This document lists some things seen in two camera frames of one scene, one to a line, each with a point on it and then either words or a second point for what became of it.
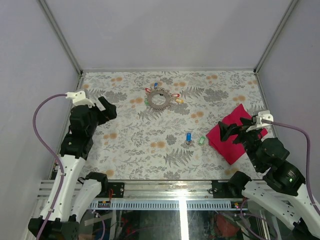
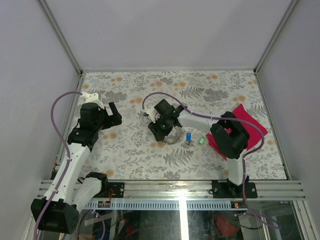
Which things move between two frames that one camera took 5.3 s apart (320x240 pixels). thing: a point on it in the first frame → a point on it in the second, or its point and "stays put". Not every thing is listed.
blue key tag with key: [189, 137] stays put
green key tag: [201, 140] stays put
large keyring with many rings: [159, 90] → [176, 139]
